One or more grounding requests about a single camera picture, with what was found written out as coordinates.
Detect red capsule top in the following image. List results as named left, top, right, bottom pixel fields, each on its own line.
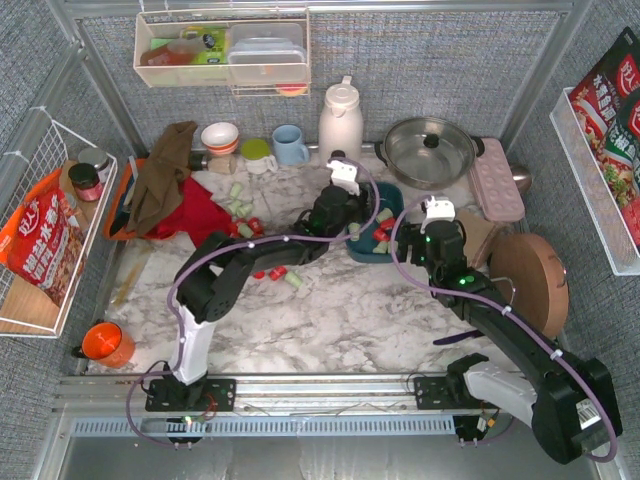
left=373, top=229, right=390, bottom=242

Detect teal storage basket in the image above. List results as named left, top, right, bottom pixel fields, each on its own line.
left=346, top=182, right=404, bottom=264

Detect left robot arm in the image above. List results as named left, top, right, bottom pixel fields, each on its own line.
left=163, top=182, right=380, bottom=398

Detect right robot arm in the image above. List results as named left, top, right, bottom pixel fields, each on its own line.
left=391, top=220, right=622, bottom=465

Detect orange spice bottle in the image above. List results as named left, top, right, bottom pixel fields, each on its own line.
left=331, top=150, right=346, bottom=161

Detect blue mug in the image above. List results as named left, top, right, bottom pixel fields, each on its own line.
left=272, top=125, right=310, bottom=166

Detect pink egg tray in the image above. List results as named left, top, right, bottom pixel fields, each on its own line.
left=469, top=137, right=525, bottom=223

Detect red capsule cluster one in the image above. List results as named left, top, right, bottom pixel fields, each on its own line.
left=247, top=217, right=264, bottom=236

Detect white thermos jug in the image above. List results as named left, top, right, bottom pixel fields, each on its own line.
left=318, top=76, right=364, bottom=161

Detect round wooden board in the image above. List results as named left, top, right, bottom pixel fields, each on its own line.
left=489, top=233, right=569, bottom=339

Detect purple knife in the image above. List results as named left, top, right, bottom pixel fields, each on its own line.
left=433, top=329, right=484, bottom=346

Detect green capsule in cluster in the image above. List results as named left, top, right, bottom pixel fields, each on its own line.
left=237, top=222, right=254, bottom=238

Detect steel pot with lid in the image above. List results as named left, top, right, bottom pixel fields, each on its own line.
left=374, top=117, right=485, bottom=192

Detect green lid cup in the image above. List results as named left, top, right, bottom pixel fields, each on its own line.
left=240, top=138, right=278, bottom=175

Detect green capsule pair left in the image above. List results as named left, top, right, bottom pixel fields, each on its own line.
left=227, top=199, right=243, bottom=215

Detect steel ladle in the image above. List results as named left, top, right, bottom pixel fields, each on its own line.
left=510, top=164, right=533, bottom=195

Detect pepper grinder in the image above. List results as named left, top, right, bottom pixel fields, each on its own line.
left=188, top=152, right=237, bottom=175

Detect red cloth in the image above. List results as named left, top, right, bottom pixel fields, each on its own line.
left=144, top=178, right=232, bottom=247

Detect white orange bowl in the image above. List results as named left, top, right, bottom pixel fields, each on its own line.
left=201, top=122, right=239, bottom=155

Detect clear plastic containers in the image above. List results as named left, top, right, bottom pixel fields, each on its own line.
left=226, top=22, right=307, bottom=85

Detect brown cloth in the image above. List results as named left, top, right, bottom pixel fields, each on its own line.
left=126, top=121, right=197, bottom=237

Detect green drink packet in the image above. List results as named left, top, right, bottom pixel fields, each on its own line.
left=180, top=26, right=229, bottom=65

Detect orange tray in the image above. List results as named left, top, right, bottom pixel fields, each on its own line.
left=103, top=158, right=145, bottom=240

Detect red seasoning packet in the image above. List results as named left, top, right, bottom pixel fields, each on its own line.
left=569, top=27, right=639, bottom=246

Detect dark lid jar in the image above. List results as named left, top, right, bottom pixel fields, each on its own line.
left=68, top=163, right=103, bottom=202

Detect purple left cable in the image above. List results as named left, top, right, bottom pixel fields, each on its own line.
left=124, top=157, right=384, bottom=449

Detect purple cable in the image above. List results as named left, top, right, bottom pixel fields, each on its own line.
left=124, top=157, right=384, bottom=449
left=390, top=194, right=619, bottom=461

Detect white wire basket right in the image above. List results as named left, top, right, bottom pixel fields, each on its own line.
left=549, top=87, right=639, bottom=277

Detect cream wall rack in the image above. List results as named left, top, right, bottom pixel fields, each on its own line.
left=133, top=7, right=311, bottom=97

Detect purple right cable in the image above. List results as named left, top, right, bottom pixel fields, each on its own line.
left=390, top=194, right=619, bottom=461

